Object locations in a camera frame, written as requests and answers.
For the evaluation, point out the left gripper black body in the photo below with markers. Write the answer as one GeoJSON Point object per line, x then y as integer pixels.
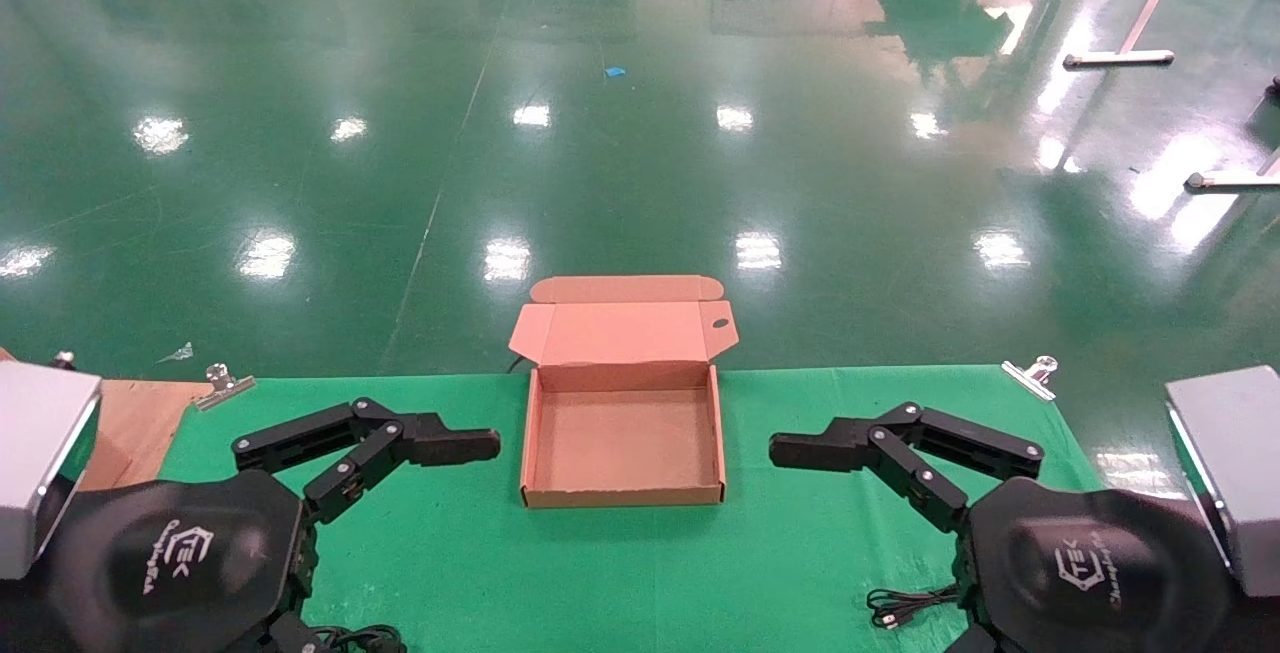
{"type": "Point", "coordinates": [170, 563]}

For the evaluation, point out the white table leg with foot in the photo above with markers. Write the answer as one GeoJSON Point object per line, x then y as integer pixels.
{"type": "Point", "coordinates": [1120, 58]}

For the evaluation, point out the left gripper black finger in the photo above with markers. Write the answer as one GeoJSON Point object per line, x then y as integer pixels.
{"type": "Point", "coordinates": [450, 445]}
{"type": "Point", "coordinates": [292, 637]}

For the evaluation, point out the open brown cardboard box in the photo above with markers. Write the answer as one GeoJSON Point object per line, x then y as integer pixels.
{"type": "Point", "coordinates": [620, 443]}

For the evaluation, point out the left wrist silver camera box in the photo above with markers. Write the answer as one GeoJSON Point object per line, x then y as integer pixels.
{"type": "Point", "coordinates": [40, 463]}

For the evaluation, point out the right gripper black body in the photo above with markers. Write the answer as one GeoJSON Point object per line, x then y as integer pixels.
{"type": "Point", "coordinates": [1090, 573]}

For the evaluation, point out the silver binder clip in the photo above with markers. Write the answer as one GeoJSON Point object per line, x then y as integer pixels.
{"type": "Point", "coordinates": [222, 388]}
{"type": "Point", "coordinates": [1030, 378]}

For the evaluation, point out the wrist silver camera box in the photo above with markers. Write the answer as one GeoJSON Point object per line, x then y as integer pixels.
{"type": "Point", "coordinates": [1235, 473]}
{"type": "Point", "coordinates": [40, 463]}

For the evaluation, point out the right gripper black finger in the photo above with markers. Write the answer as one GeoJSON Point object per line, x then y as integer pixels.
{"type": "Point", "coordinates": [975, 641]}
{"type": "Point", "coordinates": [820, 448]}

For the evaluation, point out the white table foot black cap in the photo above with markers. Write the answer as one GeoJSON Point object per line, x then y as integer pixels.
{"type": "Point", "coordinates": [1230, 180]}

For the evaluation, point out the green table cloth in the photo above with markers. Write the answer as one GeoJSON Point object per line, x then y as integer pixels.
{"type": "Point", "coordinates": [620, 573]}

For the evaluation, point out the clear plastic scrap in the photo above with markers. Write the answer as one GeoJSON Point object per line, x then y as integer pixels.
{"type": "Point", "coordinates": [180, 354]}

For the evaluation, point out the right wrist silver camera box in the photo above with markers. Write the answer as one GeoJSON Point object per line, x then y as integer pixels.
{"type": "Point", "coordinates": [1235, 473]}

